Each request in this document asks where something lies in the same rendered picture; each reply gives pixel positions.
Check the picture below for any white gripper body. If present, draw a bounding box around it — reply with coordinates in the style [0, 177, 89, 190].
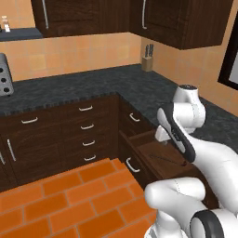
[154, 125, 171, 145]

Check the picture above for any open dark wood drawer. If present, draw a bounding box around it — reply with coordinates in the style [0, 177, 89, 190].
[118, 129, 201, 191]

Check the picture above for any wide dark wood drawer front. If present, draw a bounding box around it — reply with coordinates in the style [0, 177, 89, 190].
[0, 106, 62, 128]

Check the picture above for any wooden knife block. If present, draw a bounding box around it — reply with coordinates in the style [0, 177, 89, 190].
[141, 56, 154, 73]

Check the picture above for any black framed window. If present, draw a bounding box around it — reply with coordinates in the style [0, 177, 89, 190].
[217, 12, 238, 91]

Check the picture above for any clear white shaker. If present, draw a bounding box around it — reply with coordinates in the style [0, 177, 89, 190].
[1, 15, 11, 33]

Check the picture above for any silver open drawer handle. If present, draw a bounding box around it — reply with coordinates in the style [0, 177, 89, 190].
[125, 156, 141, 174]

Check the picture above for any dark wood wall cupboard door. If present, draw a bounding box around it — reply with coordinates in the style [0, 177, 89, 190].
[30, 0, 131, 39]
[128, 0, 234, 51]

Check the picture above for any long silver cupboard handle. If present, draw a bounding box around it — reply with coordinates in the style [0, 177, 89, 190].
[141, 0, 149, 31]
[41, 0, 50, 31]

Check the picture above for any dark grey wall shelf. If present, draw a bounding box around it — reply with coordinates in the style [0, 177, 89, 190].
[0, 27, 44, 43]

